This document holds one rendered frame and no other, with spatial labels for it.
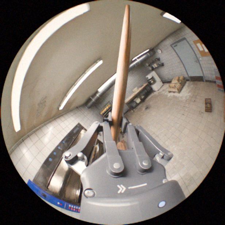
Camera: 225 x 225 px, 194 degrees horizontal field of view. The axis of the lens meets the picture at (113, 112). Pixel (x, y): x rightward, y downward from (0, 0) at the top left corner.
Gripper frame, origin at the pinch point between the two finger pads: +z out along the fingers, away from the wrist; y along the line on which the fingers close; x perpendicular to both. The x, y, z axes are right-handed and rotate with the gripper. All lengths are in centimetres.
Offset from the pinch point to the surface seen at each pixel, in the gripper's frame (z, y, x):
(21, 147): -10, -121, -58
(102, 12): 10, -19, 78
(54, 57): 24, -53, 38
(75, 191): -10, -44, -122
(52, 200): -47, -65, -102
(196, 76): 120, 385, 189
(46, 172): -5, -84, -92
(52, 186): -20, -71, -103
